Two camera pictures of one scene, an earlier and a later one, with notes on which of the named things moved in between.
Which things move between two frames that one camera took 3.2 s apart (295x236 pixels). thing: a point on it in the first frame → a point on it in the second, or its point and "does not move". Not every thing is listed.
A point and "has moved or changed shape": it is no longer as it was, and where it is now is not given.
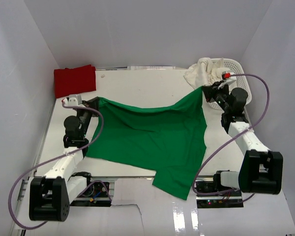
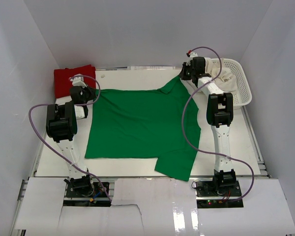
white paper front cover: (140, 207) does not move
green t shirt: (170, 141) has moved or changed shape
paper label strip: (151, 68) does not move
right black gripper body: (221, 97) → (189, 72)
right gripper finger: (207, 91) → (182, 73)
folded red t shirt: (70, 80) does not move
